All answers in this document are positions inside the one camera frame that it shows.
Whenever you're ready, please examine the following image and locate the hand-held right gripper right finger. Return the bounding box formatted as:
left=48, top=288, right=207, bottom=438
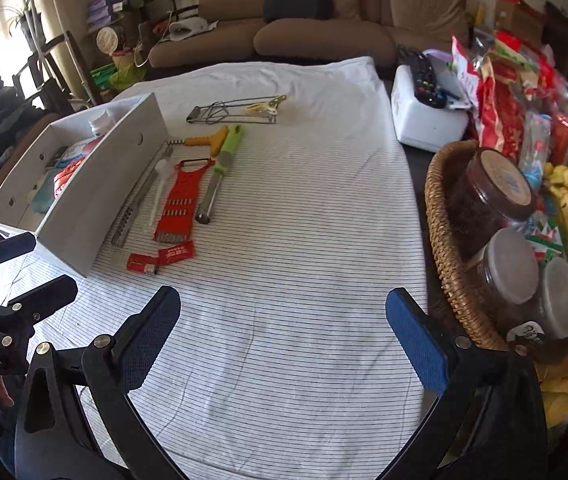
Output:
left=379, top=287, right=550, bottom=480

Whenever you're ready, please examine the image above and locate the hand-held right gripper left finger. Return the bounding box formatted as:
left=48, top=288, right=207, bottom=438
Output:
left=14, top=285, right=191, bottom=480

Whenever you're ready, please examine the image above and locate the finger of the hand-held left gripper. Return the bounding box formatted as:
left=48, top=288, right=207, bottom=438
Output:
left=0, top=275, right=80, bottom=328
left=0, top=231, right=38, bottom=282

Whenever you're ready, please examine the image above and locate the white cardboard box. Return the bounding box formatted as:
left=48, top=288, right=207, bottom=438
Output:
left=0, top=91, right=167, bottom=279

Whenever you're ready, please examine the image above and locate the white pill bottle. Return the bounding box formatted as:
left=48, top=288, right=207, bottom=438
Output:
left=89, top=111, right=115, bottom=138

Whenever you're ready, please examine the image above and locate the teal cloth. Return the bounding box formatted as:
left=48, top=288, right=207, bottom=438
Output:
left=30, top=182, right=57, bottom=216

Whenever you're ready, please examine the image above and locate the red handbag-shaped box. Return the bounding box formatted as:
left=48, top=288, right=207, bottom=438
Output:
left=53, top=165, right=85, bottom=201

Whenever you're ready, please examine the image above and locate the wicker basket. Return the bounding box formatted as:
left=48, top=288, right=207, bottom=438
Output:
left=424, top=139, right=568, bottom=363

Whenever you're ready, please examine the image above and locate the grey lid jar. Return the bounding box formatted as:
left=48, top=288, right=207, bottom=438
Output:
left=468, top=229, right=540, bottom=322
left=538, top=256, right=568, bottom=342

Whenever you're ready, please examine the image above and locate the wet wipes pack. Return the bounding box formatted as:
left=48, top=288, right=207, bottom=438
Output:
left=56, top=141, right=100, bottom=167

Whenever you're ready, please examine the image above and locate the red plastic slicer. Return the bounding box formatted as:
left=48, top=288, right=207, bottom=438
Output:
left=151, top=156, right=215, bottom=244

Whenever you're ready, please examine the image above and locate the white plastic spoon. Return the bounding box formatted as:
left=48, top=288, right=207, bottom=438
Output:
left=148, top=159, right=171, bottom=227

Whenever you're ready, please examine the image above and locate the large brown jar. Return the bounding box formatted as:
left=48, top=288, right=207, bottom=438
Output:
left=448, top=146, right=540, bottom=257

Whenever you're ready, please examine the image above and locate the striped tablecloth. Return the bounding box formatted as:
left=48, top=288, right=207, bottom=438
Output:
left=0, top=56, right=432, bottom=480

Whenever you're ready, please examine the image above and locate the green bag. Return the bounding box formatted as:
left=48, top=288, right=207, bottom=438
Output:
left=90, top=61, right=145, bottom=92

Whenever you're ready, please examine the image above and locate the white storage box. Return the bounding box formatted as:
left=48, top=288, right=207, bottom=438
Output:
left=393, top=49, right=470, bottom=154

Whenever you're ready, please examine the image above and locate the round tin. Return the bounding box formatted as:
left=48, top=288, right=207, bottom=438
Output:
left=96, top=27, right=123, bottom=54

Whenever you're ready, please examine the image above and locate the yellow clothespin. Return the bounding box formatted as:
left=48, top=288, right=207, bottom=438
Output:
left=246, top=95, right=287, bottom=115

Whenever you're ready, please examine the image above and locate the black remote control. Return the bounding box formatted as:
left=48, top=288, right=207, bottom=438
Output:
left=403, top=51, right=448, bottom=109

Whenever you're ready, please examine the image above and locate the pile of snack packets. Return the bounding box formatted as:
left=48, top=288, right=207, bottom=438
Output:
left=451, top=0, right=568, bottom=187

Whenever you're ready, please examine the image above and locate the white massager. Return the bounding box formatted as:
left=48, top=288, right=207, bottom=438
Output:
left=168, top=16, right=208, bottom=42

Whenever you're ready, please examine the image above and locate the brown sofa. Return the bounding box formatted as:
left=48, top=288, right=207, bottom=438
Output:
left=150, top=0, right=470, bottom=70

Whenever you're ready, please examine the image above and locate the dark cushion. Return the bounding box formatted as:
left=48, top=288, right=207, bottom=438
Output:
left=264, top=0, right=335, bottom=24

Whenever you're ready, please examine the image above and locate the green handled peeler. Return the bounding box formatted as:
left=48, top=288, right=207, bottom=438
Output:
left=195, top=124, right=245, bottom=224

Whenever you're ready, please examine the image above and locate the orange handled corkscrew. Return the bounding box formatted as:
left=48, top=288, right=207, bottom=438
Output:
left=168, top=126, right=229, bottom=154

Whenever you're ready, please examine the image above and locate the metal wire clamp tool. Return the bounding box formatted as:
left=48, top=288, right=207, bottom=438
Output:
left=186, top=94, right=279, bottom=126

